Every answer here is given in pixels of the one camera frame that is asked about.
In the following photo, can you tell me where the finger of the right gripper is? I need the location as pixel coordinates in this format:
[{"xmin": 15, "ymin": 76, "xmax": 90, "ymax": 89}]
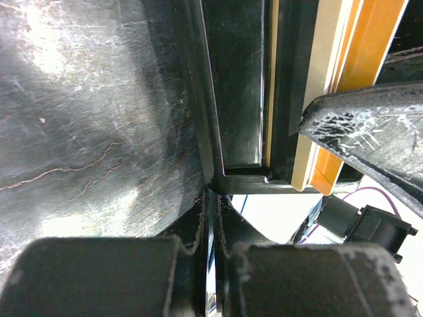
[{"xmin": 299, "ymin": 81, "xmax": 422, "ymax": 215}]

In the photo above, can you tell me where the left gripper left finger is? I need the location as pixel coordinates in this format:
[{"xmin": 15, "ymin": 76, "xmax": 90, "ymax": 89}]
[{"xmin": 1, "ymin": 190, "xmax": 209, "ymax": 316}]

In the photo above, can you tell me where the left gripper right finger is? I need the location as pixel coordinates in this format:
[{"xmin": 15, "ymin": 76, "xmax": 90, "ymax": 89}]
[{"xmin": 213, "ymin": 196, "xmax": 414, "ymax": 316}]

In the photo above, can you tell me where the black plastic tray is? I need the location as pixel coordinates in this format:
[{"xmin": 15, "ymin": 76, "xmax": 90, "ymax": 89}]
[{"xmin": 145, "ymin": 0, "xmax": 423, "ymax": 195}]

